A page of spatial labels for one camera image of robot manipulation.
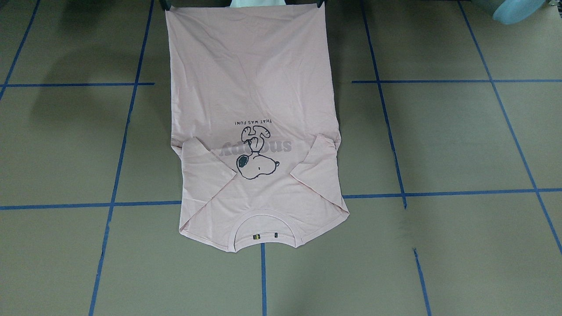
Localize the pink Snoopy t-shirt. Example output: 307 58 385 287
166 4 349 252

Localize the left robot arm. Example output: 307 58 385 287
472 0 546 25

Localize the white mounting column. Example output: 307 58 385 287
229 0 286 8

